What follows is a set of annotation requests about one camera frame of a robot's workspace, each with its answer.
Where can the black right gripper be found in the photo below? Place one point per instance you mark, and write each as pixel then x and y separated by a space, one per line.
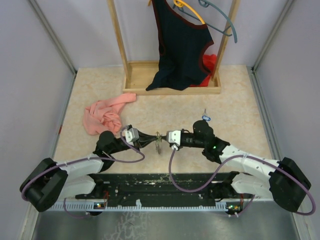
pixel 165 137

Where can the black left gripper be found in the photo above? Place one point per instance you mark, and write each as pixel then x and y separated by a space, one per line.
pixel 144 139

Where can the large keyring with small rings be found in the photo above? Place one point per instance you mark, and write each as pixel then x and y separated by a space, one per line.
pixel 158 142

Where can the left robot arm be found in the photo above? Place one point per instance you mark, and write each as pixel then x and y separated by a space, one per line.
pixel 51 181

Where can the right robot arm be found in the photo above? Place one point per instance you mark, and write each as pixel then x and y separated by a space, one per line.
pixel 281 180

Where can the blue tagged key bunch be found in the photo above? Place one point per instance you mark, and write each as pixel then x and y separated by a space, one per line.
pixel 205 116

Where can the pink cloth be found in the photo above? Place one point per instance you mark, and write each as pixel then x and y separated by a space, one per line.
pixel 104 115

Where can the wooden clothes rack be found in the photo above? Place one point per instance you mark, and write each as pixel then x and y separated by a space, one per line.
pixel 138 75

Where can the red cloth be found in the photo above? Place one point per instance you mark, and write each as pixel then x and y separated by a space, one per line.
pixel 209 62

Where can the dark navy tank top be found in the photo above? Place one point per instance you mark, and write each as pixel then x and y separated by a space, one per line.
pixel 181 45

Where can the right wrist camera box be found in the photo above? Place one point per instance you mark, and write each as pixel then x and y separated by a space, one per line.
pixel 173 138

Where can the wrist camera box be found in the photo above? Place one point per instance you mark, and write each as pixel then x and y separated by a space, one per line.
pixel 131 135
pixel 173 138

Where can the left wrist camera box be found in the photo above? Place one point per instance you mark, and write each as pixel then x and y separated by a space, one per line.
pixel 131 135

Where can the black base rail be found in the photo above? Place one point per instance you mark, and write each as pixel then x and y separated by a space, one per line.
pixel 156 189

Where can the white cable duct strip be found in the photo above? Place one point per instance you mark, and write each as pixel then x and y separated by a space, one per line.
pixel 138 206

